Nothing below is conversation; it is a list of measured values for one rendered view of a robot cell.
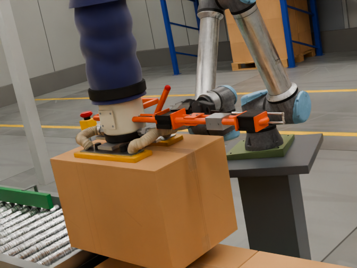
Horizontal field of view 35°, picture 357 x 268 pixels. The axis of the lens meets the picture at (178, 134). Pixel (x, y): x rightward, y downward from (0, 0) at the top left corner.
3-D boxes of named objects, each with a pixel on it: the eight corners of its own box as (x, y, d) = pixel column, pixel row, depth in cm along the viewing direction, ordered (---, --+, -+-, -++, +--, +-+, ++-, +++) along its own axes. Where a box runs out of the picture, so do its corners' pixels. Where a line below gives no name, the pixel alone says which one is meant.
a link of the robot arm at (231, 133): (223, 136, 243) (218, 108, 240) (246, 135, 235) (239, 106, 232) (210, 143, 236) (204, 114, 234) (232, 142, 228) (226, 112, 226)
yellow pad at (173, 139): (107, 143, 242) (105, 132, 241) (124, 136, 250) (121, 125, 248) (168, 147, 221) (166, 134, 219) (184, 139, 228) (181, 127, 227)
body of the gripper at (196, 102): (177, 123, 219) (196, 114, 227) (194, 123, 213) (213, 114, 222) (173, 103, 217) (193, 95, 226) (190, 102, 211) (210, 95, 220)
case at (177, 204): (70, 246, 244) (49, 158, 234) (135, 210, 272) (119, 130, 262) (174, 276, 204) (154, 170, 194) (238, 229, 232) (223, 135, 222)
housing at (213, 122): (205, 130, 196) (203, 117, 195) (217, 124, 201) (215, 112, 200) (222, 131, 191) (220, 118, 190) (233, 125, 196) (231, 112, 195)
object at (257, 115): (235, 131, 187) (232, 116, 186) (247, 124, 192) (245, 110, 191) (257, 132, 182) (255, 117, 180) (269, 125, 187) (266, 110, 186)
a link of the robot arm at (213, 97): (222, 112, 225) (218, 89, 222) (215, 116, 221) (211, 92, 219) (204, 112, 230) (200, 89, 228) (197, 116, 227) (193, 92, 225)
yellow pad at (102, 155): (74, 158, 229) (71, 145, 227) (92, 150, 236) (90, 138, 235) (135, 164, 207) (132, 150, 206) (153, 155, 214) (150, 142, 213)
